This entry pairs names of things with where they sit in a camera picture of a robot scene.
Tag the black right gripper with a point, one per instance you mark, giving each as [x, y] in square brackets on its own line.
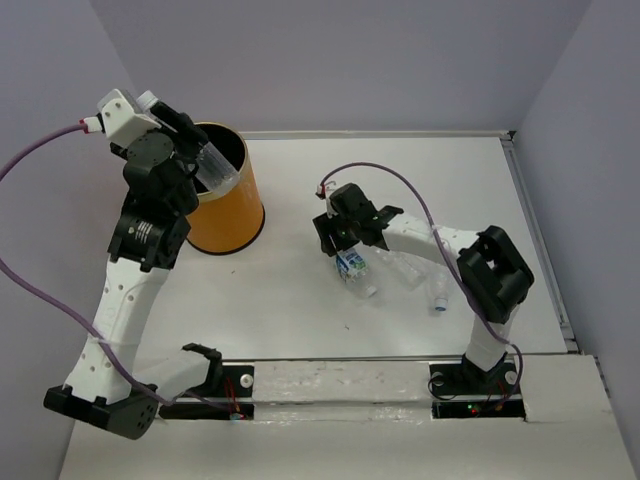
[325, 226]

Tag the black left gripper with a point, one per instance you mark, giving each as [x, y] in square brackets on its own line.
[183, 121]

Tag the clear bottle with printed label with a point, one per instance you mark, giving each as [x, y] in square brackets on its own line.
[355, 274]

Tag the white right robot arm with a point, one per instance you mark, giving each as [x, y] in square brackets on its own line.
[486, 265]

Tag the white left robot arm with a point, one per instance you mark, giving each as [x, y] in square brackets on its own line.
[101, 390]

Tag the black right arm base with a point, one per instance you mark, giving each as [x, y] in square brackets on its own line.
[460, 391]

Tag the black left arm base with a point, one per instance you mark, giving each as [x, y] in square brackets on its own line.
[228, 399]

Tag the orange cylindrical bin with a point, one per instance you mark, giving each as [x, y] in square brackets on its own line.
[228, 224]

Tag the clear plastic bottle blue cap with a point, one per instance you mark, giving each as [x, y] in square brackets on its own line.
[439, 287]

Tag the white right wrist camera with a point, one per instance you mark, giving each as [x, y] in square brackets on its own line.
[325, 190]

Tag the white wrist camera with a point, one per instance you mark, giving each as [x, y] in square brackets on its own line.
[120, 119]
[325, 190]

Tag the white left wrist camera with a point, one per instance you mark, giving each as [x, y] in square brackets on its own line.
[120, 119]

